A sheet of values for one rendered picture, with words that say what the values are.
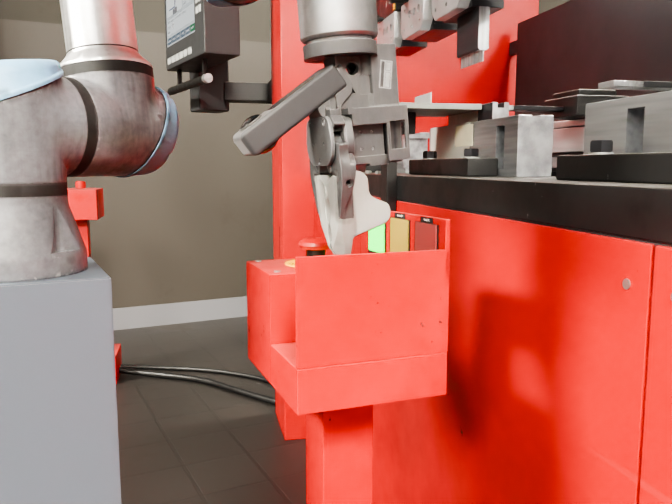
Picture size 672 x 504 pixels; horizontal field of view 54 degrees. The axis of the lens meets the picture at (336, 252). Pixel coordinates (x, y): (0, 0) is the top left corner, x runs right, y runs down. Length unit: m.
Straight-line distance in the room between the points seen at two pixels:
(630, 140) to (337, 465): 0.50
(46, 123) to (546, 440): 0.63
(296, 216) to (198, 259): 1.83
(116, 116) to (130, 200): 2.92
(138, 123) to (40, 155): 0.14
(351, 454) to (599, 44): 1.37
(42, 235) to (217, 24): 1.53
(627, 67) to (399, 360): 1.24
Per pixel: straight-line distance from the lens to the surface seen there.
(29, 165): 0.76
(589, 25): 1.92
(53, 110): 0.77
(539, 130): 1.07
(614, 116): 0.85
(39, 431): 0.77
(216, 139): 3.84
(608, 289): 0.65
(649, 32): 1.72
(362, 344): 0.63
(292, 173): 2.06
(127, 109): 0.83
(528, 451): 0.82
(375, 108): 0.63
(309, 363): 0.62
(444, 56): 2.21
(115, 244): 3.74
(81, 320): 0.74
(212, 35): 2.18
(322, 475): 0.75
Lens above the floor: 0.89
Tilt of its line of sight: 7 degrees down
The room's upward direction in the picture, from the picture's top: straight up
